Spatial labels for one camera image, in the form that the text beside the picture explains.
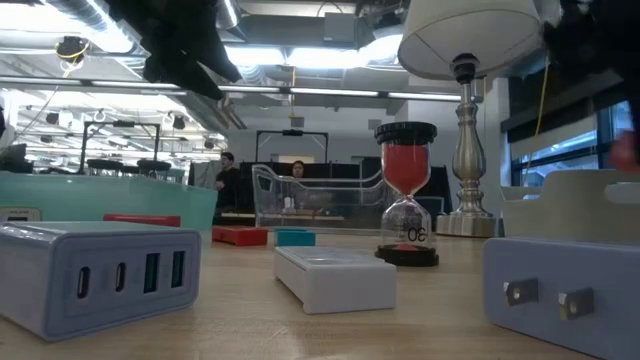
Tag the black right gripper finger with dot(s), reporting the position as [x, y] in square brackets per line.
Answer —
[636, 110]

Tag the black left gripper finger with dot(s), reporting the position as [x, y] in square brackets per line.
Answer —
[220, 60]
[195, 82]

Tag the red cube USB charger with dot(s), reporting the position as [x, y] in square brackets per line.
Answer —
[142, 220]

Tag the red rectangular box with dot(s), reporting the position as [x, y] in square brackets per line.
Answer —
[240, 236]

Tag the lavender plug charger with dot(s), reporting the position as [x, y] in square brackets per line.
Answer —
[550, 270]

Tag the blue digital clock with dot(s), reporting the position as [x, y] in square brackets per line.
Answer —
[295, 238]

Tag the red sand hourglass black caps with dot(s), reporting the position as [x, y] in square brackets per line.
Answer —
[406, 165]

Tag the green white USB charger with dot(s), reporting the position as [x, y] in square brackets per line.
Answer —
[25, 212]

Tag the dark office chair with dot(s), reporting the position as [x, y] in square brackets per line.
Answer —
[430, 207]

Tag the person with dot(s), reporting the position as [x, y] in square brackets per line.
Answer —
[227, 190]
[298, 170]

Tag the ceiling light strip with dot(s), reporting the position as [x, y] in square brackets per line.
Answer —
[332, 92]

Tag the white plastic bin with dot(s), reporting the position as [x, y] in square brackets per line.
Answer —
[565, 210]

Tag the grey ceiling unit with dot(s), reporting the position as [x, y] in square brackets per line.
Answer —
[340, 27]

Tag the teal translucent plastic bin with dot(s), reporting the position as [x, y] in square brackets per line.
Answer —
[125, 200]

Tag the silver table lamp white shade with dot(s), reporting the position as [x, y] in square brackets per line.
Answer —
[470, 165]

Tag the clear plastic bin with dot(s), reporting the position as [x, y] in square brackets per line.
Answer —
[325, 200]

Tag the black partition screen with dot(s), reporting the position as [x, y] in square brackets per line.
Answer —
[442, 185]

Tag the lavender multiport USB charger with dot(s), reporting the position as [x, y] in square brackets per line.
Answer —
[100, 280]

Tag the white flat rectangular device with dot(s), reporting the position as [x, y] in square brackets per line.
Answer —
[335, 285]

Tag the black rig frame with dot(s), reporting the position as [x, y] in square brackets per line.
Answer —
[122, 123]
[292, 132]

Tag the dark window frame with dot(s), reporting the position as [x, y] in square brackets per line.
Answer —
[550, 107]

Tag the grey wall speaker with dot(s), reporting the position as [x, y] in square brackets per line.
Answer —
[297, 121]
[374, 124]

